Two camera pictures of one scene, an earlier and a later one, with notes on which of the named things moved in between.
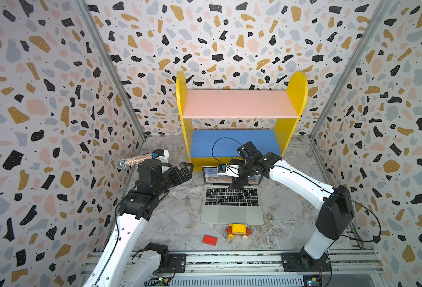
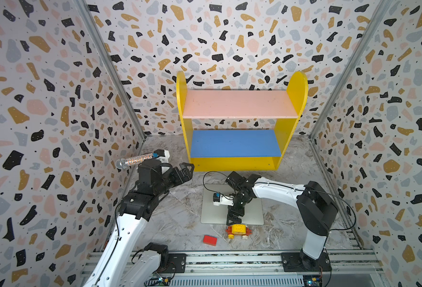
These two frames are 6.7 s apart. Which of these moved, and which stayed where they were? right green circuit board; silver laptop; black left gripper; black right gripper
Moved: black right gripper
Stayed: silver laptop; black left gripper; right green circuit board
